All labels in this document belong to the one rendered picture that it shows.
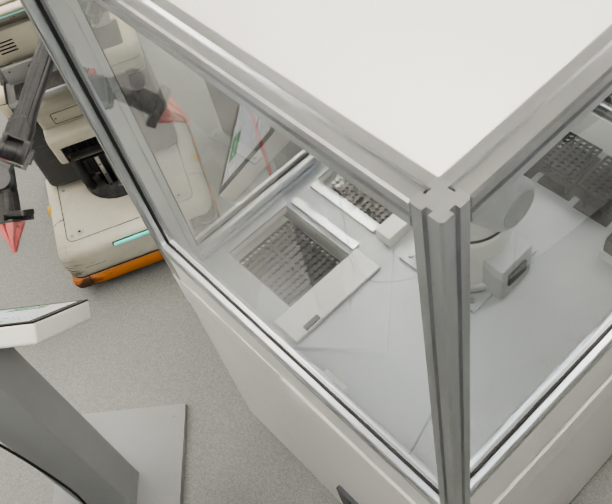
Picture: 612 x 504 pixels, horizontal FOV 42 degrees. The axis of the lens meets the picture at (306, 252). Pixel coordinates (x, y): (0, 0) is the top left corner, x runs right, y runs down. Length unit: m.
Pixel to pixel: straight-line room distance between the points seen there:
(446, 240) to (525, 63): 0.23
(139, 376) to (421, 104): 2.36
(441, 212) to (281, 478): 2.11
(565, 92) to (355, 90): 0.21
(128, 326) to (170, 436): 0.53
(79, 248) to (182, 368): 0.60
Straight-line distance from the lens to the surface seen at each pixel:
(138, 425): 2.94
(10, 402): 2.10
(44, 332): 1.83
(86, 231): 3.15
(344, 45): 0.91
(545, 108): 0.80
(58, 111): 2.72
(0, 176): 1.97
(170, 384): 3.00
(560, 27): 0.91
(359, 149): 0.77
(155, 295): 3.22
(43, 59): 2.01
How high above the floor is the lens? 2.56
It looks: 54 degrees down
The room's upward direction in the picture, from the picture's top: 17 degrees counter-clockwise
